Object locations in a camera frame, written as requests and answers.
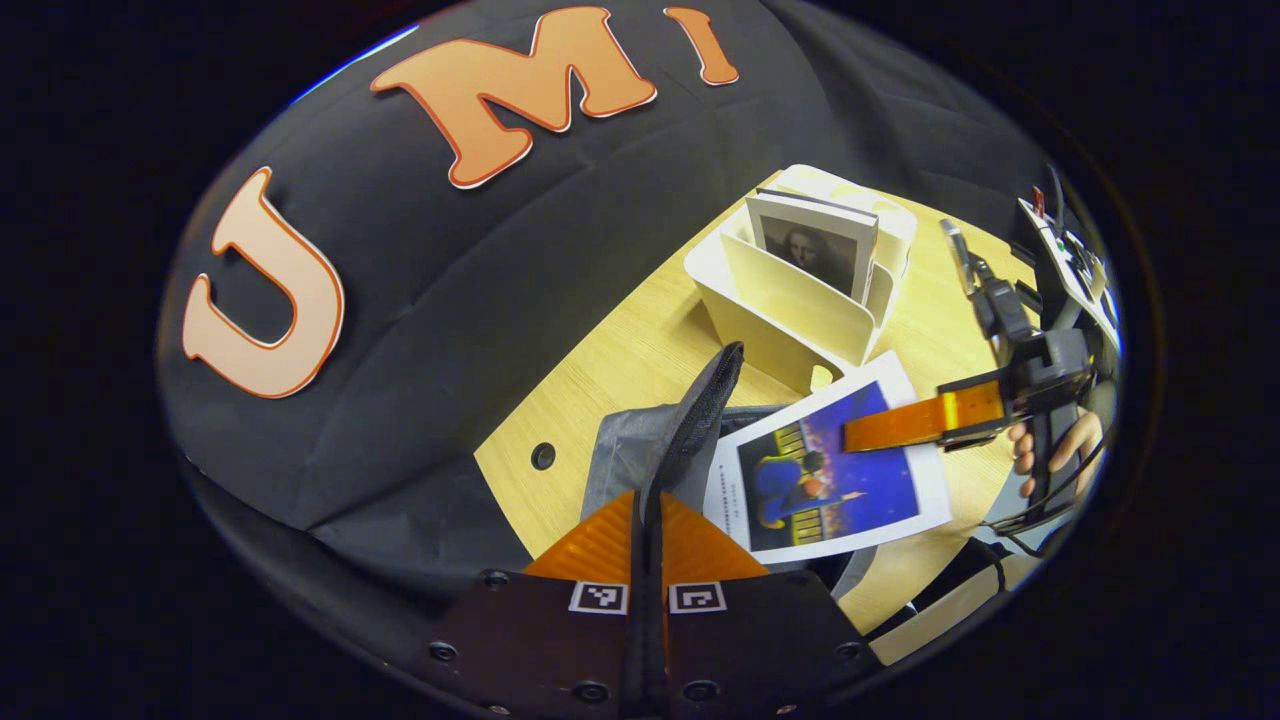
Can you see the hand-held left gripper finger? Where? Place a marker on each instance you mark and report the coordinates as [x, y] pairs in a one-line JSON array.
[[636, 640], [658, 640]]

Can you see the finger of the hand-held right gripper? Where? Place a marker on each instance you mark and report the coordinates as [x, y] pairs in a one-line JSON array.
[[920, 420]]

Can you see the blue cover book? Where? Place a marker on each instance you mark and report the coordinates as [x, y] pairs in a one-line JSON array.
[[860, 490]]

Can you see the white bookshelf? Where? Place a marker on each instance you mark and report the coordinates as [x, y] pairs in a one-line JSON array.
[[790, 310]]

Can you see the grey schoolbag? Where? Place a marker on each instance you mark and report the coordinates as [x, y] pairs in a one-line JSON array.
[[630, 450]]

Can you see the portrait cover book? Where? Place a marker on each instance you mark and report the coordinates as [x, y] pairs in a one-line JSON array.
[[810, 245]]

